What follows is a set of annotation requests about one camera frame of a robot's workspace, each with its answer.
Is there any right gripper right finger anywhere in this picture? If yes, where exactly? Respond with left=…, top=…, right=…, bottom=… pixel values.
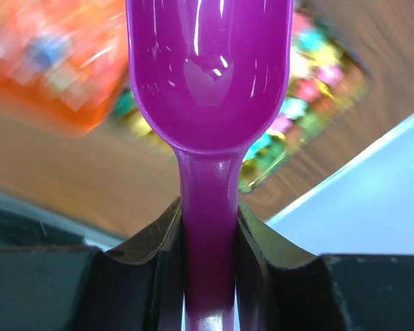
left=237, top=203, right=414, bottom=330

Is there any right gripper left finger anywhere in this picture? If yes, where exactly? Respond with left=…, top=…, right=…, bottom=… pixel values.
left=0, top=201, right=182, bottom=330

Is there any star candy tin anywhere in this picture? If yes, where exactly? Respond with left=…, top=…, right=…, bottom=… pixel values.
left=114, top=1, right=365, bottom=193

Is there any purple plastic scoop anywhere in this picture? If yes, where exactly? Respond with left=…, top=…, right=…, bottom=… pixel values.
left=126, top=1, right=293, bottom=330

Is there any orange plastic candy box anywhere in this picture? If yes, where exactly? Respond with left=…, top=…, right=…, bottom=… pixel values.
left=0, top=1, right=128, bottom=135

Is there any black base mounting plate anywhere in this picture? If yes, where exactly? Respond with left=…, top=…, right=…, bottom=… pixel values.
left=0, top=192, right=125, bottom=251

